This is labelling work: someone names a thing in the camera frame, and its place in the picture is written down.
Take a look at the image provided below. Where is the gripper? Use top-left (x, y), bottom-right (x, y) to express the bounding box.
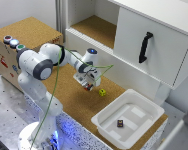
top-left (72, 67), bottom-right (102, 89)

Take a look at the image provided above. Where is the yellow block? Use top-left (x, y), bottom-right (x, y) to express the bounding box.
top-left (98, 88), bottom-right (107, 97)

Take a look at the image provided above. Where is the purple block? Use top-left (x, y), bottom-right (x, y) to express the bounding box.
top-left (116, 119), bottom-right (125, 128)

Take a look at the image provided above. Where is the white cabinet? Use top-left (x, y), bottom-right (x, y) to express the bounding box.
top-left (64, 0), bottom-right (188, 107)

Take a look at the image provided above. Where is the white plastic box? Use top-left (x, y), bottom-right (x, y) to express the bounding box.
top-left (90, 88), bottom-right (166, 150)

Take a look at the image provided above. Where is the white sliding door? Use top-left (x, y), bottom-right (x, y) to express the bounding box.
top-left (112, 6), bottom-right (188, 90)

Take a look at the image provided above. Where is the green button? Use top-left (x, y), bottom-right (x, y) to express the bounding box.
top-left (15, 43), bottom-right (27, 53)

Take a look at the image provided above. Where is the blue button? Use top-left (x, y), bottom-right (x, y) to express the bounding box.
top-left (9, 38), bottom-right (21, 49)

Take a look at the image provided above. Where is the red button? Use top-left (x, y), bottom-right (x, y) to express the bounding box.
top-left (3, 35), bottom-right (13, 45)

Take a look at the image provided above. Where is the green cable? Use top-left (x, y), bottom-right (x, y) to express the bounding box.
top-left (28, 47), bottom-right (115, 150)

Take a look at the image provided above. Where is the black door handle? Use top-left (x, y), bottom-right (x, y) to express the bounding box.
top-left (138, 31), bottom-right (154, 64)

